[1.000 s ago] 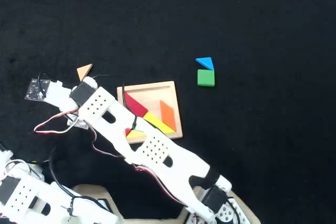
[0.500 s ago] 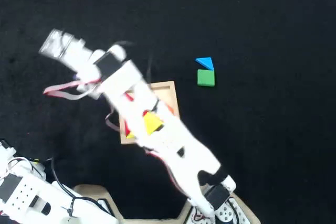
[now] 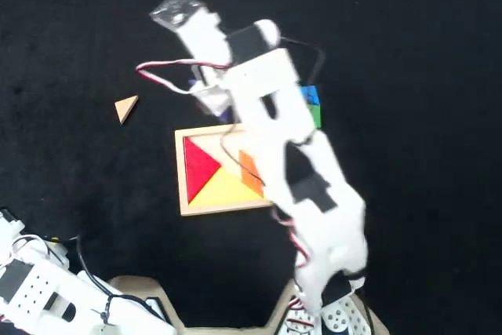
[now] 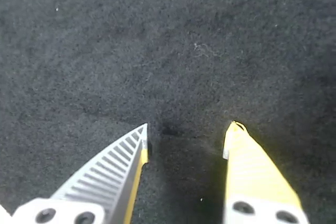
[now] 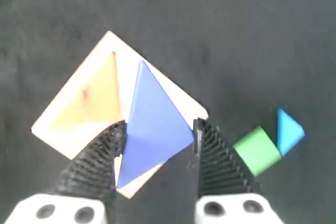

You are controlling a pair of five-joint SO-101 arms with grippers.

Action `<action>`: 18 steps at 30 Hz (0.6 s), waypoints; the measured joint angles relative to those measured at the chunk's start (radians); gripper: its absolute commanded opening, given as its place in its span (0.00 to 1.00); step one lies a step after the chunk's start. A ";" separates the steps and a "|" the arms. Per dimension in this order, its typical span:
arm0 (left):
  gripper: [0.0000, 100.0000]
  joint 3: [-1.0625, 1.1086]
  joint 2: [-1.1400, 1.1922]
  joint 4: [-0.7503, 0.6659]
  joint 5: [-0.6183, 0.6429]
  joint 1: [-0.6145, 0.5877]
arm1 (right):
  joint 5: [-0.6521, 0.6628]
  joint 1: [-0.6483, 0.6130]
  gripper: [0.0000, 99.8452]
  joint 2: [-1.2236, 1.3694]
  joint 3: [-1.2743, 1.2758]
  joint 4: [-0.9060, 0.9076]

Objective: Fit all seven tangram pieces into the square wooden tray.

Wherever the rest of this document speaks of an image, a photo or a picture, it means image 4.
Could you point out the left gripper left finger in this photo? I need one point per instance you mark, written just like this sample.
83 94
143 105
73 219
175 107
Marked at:
105 182

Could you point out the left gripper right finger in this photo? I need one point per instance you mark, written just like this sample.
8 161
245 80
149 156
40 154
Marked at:
252 174

